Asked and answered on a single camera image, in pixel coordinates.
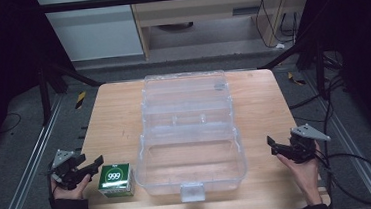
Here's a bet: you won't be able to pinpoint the thin black floor cable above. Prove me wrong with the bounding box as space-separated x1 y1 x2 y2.
0 111 24 135

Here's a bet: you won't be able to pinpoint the thick black floor cables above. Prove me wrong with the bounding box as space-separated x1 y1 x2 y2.
286 71 349 126

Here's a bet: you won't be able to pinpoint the person's right hand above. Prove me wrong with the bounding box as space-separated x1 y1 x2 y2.
274 139 327 209

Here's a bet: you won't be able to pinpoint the white cabinet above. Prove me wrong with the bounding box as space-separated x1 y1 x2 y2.
35 0 146 66

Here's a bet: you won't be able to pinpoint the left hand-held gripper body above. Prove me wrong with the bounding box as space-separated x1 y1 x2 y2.
47 146 92 192

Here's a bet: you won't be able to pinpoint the person's left hand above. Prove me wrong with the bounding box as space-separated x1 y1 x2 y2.
50 172 94 202

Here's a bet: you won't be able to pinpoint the aluminium floor rail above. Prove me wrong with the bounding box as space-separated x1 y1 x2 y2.
0 93 73 209
300 65 371 209

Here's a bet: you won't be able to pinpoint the black cables under desk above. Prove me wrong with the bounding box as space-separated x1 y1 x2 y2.
253 0 300 51

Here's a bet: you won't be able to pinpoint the green and white carton box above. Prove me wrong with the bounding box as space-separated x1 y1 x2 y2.
95 162 137 200

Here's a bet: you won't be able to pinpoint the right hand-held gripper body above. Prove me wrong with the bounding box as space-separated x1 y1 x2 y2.
286 121 333 165

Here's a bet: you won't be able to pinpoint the yellow and black tape strip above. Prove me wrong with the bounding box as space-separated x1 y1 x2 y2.
73 90 89 110
286 70 307 87

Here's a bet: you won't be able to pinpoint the clear plastic storage box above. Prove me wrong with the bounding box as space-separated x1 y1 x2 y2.
126 67 251 208

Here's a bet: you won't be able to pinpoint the black metal stand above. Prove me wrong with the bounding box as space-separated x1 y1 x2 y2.
35 56 109 128
254 29 333 107

